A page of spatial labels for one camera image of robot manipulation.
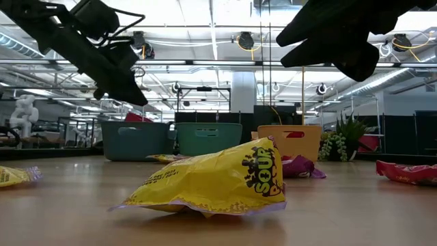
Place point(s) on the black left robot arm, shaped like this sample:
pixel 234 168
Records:
pixel 27 13

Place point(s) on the teal plastic bin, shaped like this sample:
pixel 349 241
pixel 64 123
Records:
pixel 191 145

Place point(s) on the black equipment box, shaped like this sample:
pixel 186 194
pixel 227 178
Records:
pixel 266 114

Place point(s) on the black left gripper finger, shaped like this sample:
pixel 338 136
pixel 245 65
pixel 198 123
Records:
pixel 131 83
pixel 117 90

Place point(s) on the purple Skittles candy bag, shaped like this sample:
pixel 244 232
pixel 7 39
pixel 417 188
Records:
pixel 300 167

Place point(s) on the slate blue plastic bin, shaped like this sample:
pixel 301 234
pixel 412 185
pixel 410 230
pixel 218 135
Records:
pixel 136 147

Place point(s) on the small white robot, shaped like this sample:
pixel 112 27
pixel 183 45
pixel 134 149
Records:
pixel 80 135

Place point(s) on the black gantry frame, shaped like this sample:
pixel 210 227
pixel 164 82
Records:
pixel 204 89

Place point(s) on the silver ventilation duct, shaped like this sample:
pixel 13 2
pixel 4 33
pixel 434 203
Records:
pixel 382 80
pixel 20 48

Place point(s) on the orange plastic bin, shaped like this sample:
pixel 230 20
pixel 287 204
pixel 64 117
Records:
pixel 307 147

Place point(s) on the black partition panels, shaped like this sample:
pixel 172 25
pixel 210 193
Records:
pixel 399 136

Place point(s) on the white building column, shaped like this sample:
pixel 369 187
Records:
pixel 243 92

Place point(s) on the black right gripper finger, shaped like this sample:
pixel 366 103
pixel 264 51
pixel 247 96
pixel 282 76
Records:
pixel 310 25
pixel 317 53

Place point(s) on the yellow Sour Patch candy bag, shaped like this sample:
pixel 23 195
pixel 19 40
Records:
pixel 205 181
pixel 160 159
pixel 15 176
pixel 181 157

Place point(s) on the red storage bin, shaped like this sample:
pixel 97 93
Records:
pixel 136 118
pixel 370 143

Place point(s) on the large white robot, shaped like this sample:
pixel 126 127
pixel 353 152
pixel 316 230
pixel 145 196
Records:
pixel 25 112

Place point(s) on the potted succulent plant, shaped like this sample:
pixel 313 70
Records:
pixel 351 131

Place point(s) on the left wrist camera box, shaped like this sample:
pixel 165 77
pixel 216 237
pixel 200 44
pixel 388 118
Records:
pixel 95 17

